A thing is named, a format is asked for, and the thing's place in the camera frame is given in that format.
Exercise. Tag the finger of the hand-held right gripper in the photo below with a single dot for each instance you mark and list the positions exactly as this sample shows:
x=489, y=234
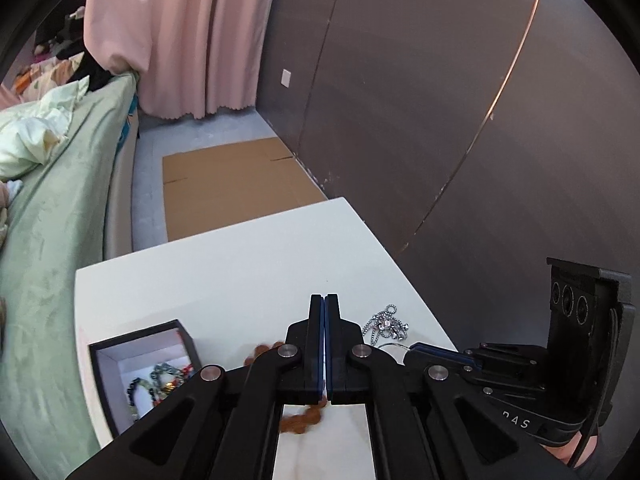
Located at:
x=510, y=352
x=500, y=377

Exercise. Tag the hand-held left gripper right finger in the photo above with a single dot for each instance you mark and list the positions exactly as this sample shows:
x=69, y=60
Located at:
x=331, y=340

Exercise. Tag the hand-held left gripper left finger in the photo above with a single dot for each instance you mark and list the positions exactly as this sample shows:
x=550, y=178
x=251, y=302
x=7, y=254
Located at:
x=316, y=340

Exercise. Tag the clear bangle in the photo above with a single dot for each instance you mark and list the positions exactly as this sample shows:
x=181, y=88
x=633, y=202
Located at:
x=400, y=344

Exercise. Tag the black gift box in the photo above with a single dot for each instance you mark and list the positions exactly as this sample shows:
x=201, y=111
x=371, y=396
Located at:
x=150, y=352

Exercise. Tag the person's right forearm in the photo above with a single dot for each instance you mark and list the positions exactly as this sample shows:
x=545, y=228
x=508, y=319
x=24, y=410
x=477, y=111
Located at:
x=570, y=454

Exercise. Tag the white low table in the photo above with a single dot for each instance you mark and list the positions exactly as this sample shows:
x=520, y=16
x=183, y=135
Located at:
x=250, y=260

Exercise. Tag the flat cardboard sheets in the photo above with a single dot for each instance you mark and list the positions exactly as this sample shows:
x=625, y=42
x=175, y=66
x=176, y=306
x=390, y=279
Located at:
x=235, y=190

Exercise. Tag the bed with green sheet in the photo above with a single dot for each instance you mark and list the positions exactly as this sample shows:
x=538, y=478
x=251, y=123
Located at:
x=55, y=240

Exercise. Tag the large pink curtain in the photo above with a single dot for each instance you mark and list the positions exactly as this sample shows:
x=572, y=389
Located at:
x=190, y=35

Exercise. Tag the dark clothes pile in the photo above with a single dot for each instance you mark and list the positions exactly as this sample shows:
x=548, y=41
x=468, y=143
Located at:
x=95, y=72

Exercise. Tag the pale green duvet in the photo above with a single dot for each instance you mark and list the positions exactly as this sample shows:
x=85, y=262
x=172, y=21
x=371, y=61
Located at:
x=30, y=135

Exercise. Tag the printed pillow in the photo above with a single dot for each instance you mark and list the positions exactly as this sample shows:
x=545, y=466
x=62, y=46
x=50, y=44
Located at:
x=42, y=77

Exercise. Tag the white wall socket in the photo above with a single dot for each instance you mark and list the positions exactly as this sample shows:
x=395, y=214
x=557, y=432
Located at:
x=286, y=77

